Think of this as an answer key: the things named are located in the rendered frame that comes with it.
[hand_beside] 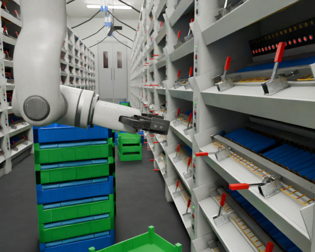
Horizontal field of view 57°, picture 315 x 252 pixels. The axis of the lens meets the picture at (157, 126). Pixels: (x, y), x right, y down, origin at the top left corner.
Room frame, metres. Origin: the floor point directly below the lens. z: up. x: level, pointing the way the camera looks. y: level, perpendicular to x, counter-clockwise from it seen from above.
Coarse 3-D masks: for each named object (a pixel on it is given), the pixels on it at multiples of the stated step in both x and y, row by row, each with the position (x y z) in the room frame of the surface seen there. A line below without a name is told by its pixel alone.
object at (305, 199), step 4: (216, 144) 0.93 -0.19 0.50; (232, 152) 0.80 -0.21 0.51; (236, 156) 0.76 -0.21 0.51; (244, 160) 0.71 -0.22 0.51; (252, 164) 0.67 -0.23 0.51; (260, 172) 0.62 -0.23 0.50; (264, 172) 0.61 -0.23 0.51; (268, 176) 0.59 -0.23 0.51; (284, 184) 0.53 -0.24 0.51; (288, 188) 0.51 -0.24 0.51; (292, 188) 0.51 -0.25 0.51; (296, 192) 0.49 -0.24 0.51; (304, 196) 0.47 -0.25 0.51; (304, 200) 0.47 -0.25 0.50; (312, 200) 0.45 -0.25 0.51
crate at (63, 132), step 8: (32, 128) 1.07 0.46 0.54; (40, 128) 1.07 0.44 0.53; (48, 128) 1.09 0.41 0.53; (56, 128) 1.10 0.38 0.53; (64, 128) 1.11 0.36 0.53; (72, 128) 1.12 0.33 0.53; (80, 128) 1.13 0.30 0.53; (88, 128) 1.15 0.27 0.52; (96, 128) 1.16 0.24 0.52; (104, 128) 1.17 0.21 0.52; (40, 136) 1.08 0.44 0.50; (48, 136) 1.09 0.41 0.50; (56, 136) 1.10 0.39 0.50; (64, 136) 1.11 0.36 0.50; (72, 136) 1.12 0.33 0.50; (80, 136) 1.13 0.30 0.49; (88, 136) 1.14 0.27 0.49; (96, 136) 1.16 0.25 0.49; (104, 136) 1.17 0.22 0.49
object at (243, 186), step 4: (264, 180) 0.53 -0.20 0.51; (232, 184) 0.53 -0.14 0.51; (236, 184) 0.53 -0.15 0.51; (240, 184) 0.53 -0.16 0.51; (244, 184) 0.53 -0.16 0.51; (248, 184) 0.53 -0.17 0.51; (252, 184) 0.53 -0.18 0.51; (256, 184) 0.53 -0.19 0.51; (260, 184) 0.53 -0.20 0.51; (264, 184) 0.53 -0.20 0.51; (232, 188) 0.52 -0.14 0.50; (236, 188) 0.52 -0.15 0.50; (240, 188) 0.52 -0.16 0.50; (244, 188) 0.52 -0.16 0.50; (248, 188) 0.53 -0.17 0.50
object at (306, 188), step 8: (216, 136) 0.94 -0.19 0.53; (224, 144) 0.86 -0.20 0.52; (232, 144) 0.81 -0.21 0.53; (240, 152) 0.73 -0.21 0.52; (248, 152) 0.71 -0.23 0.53; (240, 160) 0.71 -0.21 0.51; (248, 160) 0.69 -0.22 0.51; (256, 160) 0.64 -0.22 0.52; (264, 160) 0.63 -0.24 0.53; (256, 168) 0.63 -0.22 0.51; (264, 168) 0.61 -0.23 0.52; (272, 168) 0.58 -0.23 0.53; (280, 168) 0.56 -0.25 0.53; (288, 176) 0.52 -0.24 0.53; (296, 176) 0.51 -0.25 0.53; (288, 184) 0.52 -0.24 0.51; (296, 184) 0.49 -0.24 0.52; (304, 184) 0.47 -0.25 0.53; (312, 184) 0.47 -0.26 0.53; (304, 192) 0.47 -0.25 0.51; (312, 192) 0.44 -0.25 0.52
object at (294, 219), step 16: (208, 128) 0.98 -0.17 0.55; (224, 128) 0.99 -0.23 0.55; (288, 128) 0.73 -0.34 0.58; (304, 128) 0.67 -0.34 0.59; (208, 144) 0.97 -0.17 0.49; (208, 160) 0.89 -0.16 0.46; (224, 160) 0.78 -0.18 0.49; (224, 176) 0.75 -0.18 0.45; (240, 176) 0.65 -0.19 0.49; (256, 176) 0.62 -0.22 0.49; (240, 192) 0.65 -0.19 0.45; (256, 192) 0.55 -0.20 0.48; (288, 192) 0.51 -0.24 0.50; (256, 208) 0.57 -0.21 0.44; (272, 208) 0.48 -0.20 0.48; (288, 208) 0.47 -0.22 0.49; (304, 208) 0.37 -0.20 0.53; (288, 224) 0.43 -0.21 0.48; (304, 224) 0.41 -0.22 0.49; (304, 240) 0.40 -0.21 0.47
